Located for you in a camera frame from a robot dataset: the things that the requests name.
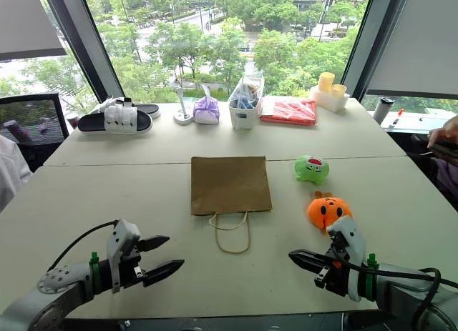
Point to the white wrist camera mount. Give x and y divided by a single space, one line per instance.
352 234
121 234

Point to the purple cloth pouch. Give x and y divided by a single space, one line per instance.
206 111

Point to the green plush toy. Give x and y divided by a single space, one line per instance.
309 172

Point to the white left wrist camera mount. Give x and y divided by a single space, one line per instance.
121 234

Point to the orange plush toy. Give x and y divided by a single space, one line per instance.
327 211

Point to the white plastic basket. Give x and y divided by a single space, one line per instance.
243 118

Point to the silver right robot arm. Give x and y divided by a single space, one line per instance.
400 291

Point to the tall yellow cup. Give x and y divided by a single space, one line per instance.
326 81

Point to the dark window frame pillar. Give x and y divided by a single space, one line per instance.
370 30
82 38

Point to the person in white clothes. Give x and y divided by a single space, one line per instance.
10 170

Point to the blue plastic packet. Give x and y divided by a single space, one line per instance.
245 101

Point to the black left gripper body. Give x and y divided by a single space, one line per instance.
130 270

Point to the black white slide sandal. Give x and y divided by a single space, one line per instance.
146 109
118 122

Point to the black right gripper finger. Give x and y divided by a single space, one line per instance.
307 261

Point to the grey roller blind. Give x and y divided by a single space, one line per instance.
28 20
418 41

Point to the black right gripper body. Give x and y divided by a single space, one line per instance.
338 279

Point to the white foam tray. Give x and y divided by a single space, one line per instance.
331 102

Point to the black mesh office chair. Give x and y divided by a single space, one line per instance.
32 120

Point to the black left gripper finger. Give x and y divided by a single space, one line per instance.
154 243
164 270

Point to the white side desk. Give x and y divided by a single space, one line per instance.
422 123

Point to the person in purple clothes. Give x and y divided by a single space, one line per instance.
447 131

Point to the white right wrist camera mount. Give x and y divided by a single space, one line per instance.
352 234

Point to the silver tumbler black lid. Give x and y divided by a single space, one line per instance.
382 111

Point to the dark smartphone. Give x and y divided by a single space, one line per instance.
445 149

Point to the white desk stand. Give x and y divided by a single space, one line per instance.
183 117

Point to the paper coffee cup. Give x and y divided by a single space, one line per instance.
72 121

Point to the brown paper bag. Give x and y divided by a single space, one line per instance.
229 184

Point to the red plastic package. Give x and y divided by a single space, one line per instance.
288 111

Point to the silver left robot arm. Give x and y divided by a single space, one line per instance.
59 279

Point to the short yellow cup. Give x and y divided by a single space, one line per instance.
338 91

